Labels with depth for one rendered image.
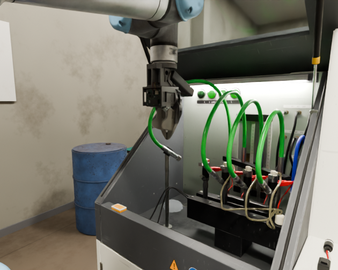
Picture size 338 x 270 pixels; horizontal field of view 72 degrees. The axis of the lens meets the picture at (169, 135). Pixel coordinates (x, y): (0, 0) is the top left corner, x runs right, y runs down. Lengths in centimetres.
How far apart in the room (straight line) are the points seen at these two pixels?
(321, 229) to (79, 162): 209
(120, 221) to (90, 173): 155
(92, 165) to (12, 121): 94
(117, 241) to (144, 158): 36
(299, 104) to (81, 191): 208
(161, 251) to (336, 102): 66
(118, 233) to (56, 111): 227
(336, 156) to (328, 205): 13
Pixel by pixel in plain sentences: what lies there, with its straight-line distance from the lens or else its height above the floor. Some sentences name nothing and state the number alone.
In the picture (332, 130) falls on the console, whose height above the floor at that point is 126.
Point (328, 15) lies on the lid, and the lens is 87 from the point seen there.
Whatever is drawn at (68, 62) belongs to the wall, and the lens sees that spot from 316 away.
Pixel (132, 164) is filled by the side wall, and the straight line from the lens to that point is 103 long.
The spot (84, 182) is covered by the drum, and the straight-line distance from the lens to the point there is 248.
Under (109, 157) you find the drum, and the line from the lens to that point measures 237.
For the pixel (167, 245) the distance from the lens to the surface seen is 76.
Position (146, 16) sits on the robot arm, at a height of 149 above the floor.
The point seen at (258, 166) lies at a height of 118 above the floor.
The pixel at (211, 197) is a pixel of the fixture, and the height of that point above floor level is 98.
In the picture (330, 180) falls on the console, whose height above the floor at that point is 113.
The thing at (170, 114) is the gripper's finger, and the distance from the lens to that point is 66.
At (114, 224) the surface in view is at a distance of 94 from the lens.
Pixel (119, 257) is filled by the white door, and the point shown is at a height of 78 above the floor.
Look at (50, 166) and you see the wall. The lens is 306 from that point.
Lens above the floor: 134
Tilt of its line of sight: 8 degrees down
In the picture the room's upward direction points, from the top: straight up
